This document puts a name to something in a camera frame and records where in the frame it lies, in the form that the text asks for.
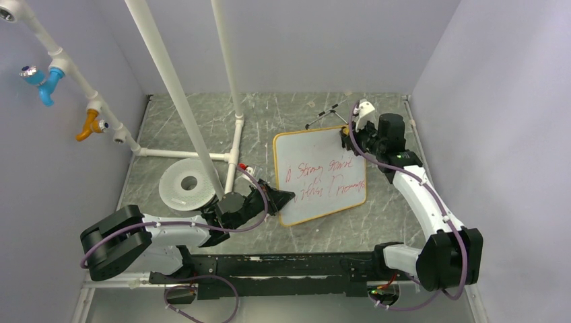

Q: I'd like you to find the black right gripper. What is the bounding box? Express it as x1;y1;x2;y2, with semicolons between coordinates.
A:
345;118;385;157

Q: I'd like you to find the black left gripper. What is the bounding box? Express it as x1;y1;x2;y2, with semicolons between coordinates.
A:
230;179;295;231

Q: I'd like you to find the yellow framed whiteboard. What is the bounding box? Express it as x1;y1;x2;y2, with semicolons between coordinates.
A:
273;126;367;227

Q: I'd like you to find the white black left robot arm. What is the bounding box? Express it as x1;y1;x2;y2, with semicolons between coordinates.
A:
80;180;296;283

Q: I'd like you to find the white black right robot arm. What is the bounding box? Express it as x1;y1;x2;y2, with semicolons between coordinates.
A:
340;112;483;299

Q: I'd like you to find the white perforated disc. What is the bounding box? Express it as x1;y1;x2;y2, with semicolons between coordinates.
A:
159;158;215;211

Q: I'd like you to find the orange plastic faucet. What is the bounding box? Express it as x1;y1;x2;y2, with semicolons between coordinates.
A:
75;109;110;142

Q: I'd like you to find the blue plastic faucet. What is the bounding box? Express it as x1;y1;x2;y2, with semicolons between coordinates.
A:
19;65;65;106

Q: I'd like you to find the black wire board stand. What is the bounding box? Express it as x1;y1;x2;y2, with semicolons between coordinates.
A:
304;102;347;130

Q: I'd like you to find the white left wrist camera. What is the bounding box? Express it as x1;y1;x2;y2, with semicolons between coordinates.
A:
238;163;263;180

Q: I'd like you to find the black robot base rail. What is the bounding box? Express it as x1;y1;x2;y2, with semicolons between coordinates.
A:
149;252;403;300

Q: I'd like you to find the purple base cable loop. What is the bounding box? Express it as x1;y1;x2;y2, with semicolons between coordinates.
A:
164;275;240;323

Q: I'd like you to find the white pvc pipe frame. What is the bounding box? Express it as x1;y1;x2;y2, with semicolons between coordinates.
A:
1;1;243;199

